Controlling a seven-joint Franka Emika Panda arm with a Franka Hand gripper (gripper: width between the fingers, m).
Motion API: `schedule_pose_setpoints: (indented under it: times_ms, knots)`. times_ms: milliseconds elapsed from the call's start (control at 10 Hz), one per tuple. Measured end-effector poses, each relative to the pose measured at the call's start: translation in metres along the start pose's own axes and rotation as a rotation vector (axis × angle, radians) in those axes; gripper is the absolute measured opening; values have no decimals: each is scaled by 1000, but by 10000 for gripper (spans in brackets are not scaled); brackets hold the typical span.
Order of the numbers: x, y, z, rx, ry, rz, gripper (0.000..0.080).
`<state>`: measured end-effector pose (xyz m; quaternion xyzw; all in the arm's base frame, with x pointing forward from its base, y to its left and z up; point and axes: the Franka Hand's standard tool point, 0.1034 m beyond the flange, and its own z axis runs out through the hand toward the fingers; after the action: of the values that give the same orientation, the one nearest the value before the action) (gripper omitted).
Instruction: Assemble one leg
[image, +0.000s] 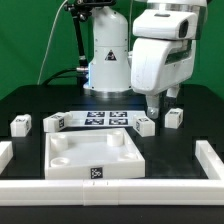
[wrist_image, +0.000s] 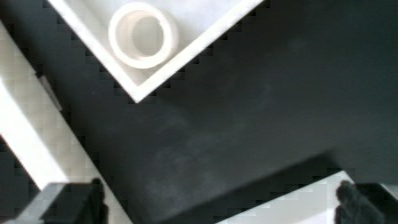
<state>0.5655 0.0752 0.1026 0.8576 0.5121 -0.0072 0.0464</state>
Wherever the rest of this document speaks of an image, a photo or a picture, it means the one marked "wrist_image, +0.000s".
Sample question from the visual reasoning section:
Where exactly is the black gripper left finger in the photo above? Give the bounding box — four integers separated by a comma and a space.
16, 179, 109, 224

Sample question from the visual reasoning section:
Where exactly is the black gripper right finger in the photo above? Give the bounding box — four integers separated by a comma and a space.
334, 181, 398, 224

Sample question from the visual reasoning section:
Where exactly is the white square table top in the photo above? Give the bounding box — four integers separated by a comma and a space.
48, 0, 265, 101

